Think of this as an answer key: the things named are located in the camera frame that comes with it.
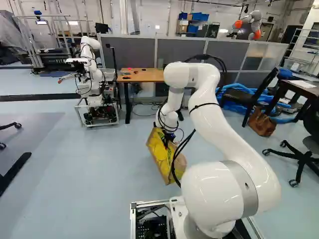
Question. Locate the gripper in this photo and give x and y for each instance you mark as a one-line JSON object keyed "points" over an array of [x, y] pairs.
{"points": [[169, 135]]}

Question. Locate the brown and yellow paper bag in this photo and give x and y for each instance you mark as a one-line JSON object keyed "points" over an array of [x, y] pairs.
{"points": [[159, 152]]}

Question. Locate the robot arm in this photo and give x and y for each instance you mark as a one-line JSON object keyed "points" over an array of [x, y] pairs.
{"points": [[219, 139]]}

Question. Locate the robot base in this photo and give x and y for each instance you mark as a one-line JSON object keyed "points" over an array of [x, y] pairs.
{"points": [[149, 219]]}

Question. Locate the brown leather bag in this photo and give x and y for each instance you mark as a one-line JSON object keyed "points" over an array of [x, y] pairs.
{"points": [[261, 123]]}

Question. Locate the wooden table with black legs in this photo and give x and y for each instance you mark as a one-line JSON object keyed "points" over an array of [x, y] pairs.
{"points": [[144, 74]]}

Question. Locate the green flat item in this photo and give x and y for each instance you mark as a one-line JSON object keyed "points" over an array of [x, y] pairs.
{"points": [[125, 73]]}

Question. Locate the black wooden chair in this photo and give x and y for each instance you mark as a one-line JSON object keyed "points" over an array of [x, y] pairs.
{"points": [[251, 95]]}

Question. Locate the white robot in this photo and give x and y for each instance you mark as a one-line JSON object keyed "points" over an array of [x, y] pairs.
{"points": [[92, 82]]}

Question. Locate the blue tarp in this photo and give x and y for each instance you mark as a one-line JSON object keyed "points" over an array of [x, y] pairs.
{"points": [[281, 99]]}

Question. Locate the black office chair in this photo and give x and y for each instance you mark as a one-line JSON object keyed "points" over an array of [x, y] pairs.
{"points": [[302, 154]]}

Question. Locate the dark brown table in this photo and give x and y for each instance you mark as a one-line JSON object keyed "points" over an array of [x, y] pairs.
{"points": [[299, 89]]}

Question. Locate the white paper sheet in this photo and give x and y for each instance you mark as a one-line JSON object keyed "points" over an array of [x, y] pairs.
{"points": [[302, 83]]}

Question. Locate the grey partition wall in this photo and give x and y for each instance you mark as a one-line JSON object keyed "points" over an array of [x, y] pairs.
{"points": [[199, 54]]}

